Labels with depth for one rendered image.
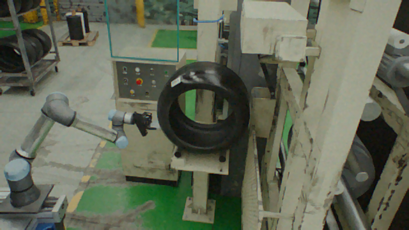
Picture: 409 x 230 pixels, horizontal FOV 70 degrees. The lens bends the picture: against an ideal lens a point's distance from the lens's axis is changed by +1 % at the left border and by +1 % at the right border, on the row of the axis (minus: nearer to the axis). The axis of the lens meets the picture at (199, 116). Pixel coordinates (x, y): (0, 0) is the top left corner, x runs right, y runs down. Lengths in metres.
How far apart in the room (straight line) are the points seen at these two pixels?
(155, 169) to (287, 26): 1.99
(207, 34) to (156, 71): 0.69
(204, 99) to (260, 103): 0.38
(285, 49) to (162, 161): 1.88
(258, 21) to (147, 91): 1.47
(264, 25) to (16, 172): 1.46
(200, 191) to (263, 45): 1.55
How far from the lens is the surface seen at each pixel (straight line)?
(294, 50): 1.16
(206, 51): 1.89
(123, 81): 2.52
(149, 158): 2.77
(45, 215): 1.98
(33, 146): 1.94
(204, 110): 2.04
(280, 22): 1.23
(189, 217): 2.65
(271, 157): 2.18
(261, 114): 1.97
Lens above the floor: 1.97
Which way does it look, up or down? 28 degrees down
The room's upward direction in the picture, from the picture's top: 2 degrees clockwise
